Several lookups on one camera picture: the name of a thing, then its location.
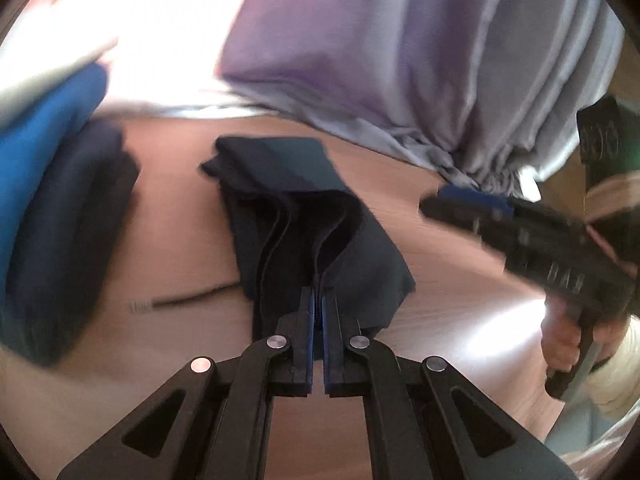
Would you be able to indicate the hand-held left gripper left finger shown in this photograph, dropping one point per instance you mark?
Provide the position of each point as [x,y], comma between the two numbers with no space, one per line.
[305,310]

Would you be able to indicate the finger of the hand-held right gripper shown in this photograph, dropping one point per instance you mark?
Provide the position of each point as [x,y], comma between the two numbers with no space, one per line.
[475,196]
[465,220]

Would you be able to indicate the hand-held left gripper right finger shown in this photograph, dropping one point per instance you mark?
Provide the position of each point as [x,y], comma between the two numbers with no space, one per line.
[332,310]

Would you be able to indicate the black pants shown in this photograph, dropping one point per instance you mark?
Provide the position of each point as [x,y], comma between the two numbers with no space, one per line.
[300,220]

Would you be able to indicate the person's right hand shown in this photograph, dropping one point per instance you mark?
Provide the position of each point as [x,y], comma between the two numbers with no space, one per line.
[562,340]

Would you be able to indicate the white cloth by curtain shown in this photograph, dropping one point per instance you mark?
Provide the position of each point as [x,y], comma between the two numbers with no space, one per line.
[530,185]

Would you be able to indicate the grey purple curtain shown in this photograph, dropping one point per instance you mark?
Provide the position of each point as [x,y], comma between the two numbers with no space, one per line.
[400,60]

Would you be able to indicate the dark folded cloth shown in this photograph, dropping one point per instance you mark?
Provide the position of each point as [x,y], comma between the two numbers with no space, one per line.
[75,210]

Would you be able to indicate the pink sheer curtain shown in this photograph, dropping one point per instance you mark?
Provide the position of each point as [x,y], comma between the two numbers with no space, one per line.
[165,35]

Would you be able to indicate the blue folded cloth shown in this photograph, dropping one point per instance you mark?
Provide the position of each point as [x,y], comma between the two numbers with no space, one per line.
[45,135]

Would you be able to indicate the white folded cloth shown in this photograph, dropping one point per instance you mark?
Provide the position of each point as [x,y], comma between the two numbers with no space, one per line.
[30,90]

